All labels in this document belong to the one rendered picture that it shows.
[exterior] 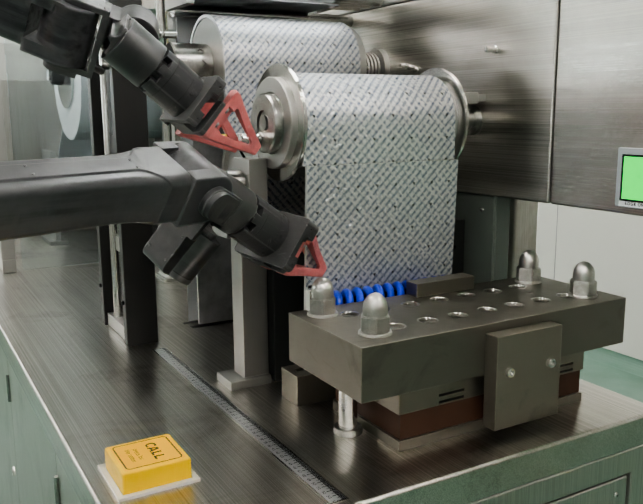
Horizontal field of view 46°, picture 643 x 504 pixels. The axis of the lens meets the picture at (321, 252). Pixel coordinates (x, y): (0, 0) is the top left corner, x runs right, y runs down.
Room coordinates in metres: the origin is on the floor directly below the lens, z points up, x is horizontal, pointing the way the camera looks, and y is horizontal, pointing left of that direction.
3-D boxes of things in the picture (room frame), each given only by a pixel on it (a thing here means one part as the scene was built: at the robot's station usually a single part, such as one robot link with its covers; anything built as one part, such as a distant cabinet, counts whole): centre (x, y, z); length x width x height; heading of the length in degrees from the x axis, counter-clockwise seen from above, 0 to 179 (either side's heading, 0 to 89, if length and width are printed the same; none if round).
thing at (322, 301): (0.85, 0.00, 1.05); 0.04 x 0.04 x 0.04
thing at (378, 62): (1.33, -0.07, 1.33); 0.07 x 0.07 x 0.07; 30
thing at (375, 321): (0.77, -0.06, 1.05); 0.04 x 0.04 x 0.04
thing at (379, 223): (0.97, -0.08, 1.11); 0.23 x 0.01 x 0.18; 120
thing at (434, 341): (0.89, -0.17, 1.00); 0.40 x 0.16 x 0.06; 120
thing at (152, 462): (0.71, 0.18, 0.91); 0.07 x 0.07 x 0.02; 30
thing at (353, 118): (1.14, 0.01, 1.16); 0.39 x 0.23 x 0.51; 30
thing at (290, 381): (0.98, -0.08, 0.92); 0.28 x 0.04 x 0.04; 120
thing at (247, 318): (0.98, 0.11, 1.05); 0.06 x 0.05 x 0.31; 120
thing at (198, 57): (1.17, 0.20, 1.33); 0.06 x 0.06 x 0.06; 30
